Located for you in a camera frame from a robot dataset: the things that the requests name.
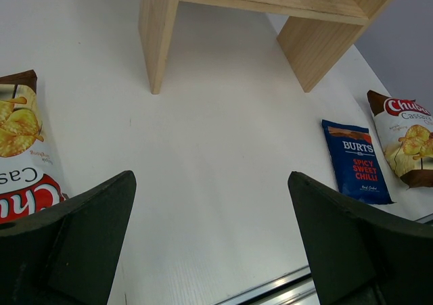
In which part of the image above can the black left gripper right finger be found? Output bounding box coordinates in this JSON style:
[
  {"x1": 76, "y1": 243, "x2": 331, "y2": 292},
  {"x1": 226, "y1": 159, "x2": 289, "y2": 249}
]
[{"x1": 288, "y1": 172, "x2": 432, "y2": 304}]

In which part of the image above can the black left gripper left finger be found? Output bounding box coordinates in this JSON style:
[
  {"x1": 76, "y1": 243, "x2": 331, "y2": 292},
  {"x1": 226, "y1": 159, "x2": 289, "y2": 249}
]
[{"x1": 1, "y1": 170, "x2": 137, "y2": 304}]

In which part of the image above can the brown Chuba cassava chips bag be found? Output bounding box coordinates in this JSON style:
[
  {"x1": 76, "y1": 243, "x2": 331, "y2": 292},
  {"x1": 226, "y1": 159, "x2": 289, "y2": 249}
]
[{"x1": 1, "y1": 70, "x2": 69, "y2": 224}]

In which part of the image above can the wooden two-tier shelf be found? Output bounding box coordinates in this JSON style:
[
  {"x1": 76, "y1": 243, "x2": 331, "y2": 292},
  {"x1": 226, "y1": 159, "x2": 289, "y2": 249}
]
[{"x1": 138, "y1": 0, "x2": 393, "y2": 95}]

